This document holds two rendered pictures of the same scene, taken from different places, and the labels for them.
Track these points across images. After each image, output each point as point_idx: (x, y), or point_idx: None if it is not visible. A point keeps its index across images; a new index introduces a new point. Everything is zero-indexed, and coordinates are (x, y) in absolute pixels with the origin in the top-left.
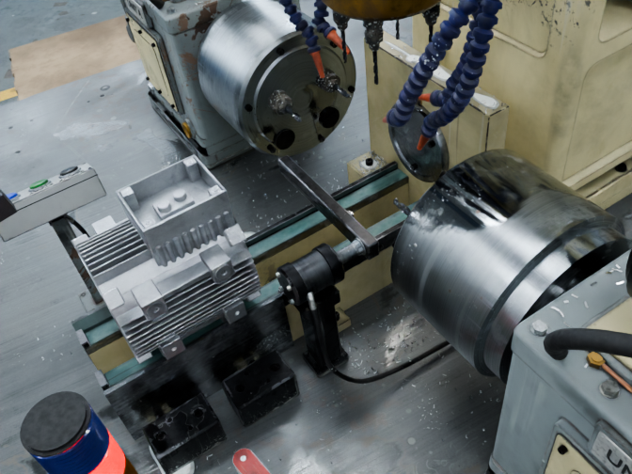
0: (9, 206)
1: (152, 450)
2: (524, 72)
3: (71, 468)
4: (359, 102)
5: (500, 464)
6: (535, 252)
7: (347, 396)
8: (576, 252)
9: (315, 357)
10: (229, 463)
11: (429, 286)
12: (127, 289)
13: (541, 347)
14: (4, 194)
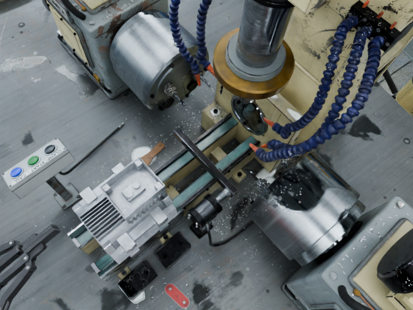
0: (57, 231)
1: (126, 295)
2: (313, 91)
3: None
4: None
5: (294, 289)
6: (328, 228)
7: (214, 248)
8: (345, 226)
9: (198, 231)
10: (161, 290)
11: (271, 229)
12: (114, 239)
13: (334, 286)
14: (53, 226)
